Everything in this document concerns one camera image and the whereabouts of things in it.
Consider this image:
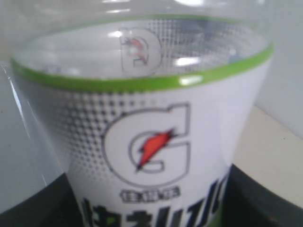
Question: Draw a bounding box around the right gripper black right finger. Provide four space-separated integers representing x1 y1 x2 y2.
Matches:
222 165 303 227

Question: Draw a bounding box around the clear plastic drink bottle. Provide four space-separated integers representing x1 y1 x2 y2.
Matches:
0 0 283 227

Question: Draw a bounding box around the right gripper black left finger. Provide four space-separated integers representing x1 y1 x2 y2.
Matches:
0 174 77 227

